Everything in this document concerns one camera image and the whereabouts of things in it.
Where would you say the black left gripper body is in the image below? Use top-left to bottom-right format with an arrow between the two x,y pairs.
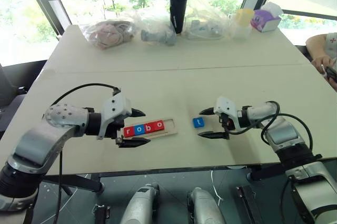
104,110 -> 133,146

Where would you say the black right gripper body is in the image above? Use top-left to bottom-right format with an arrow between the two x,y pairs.
219,113 -> 234,140

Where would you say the blue letter tile t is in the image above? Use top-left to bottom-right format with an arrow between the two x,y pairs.
192,117 -> 205,129

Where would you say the light wooden letter tray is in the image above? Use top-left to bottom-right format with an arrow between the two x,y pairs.
121,118 -> 177,139

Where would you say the silver rounded robot leg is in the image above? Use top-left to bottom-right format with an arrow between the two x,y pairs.
187,187 -> 226,224
120,183 -> 160,224

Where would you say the person's hand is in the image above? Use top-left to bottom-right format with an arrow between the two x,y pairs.
311,55 -> 334,75

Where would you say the black table leg bar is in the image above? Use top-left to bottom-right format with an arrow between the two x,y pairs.
42,174 -> 105,193
247,165 -> 288,182

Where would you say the clear bag with pink cloth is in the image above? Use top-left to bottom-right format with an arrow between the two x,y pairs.
83,18 -> 137,50

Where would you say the clear plastic container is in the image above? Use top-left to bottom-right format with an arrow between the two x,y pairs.
231,23 -> 252,42

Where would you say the large clear plastic bag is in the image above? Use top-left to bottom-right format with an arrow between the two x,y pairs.
184,0 -> 237,41

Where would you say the yellow plastic cup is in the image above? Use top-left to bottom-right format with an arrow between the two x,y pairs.
235,8 -> 255,26

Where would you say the black travel tumbler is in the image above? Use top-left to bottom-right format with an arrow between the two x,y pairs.
168,0 -> 189,35

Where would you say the purple tissue box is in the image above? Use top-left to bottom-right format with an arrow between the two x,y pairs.
250,2 -> 284,33

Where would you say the black chair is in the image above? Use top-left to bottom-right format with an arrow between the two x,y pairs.
0,59 -> 48,140

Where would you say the dark phone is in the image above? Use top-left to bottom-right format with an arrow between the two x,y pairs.
325,66 -> 337,82

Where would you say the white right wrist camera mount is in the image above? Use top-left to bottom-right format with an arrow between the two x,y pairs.
213,97 -> 239,126

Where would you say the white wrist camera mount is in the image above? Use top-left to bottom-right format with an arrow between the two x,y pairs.
213,97 -> 239,126
96,95 -> 132,140

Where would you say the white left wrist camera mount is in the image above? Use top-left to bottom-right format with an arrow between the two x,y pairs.
96,95 -> 132,140

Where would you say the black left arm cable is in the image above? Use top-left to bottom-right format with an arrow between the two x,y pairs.
50,83 -> 122,224

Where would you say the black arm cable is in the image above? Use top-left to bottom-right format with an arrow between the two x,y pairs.
225,100 -> 314,156
50,83 -> 122,224

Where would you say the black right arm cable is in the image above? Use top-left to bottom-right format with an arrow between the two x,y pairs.
225,100 -> 314,156

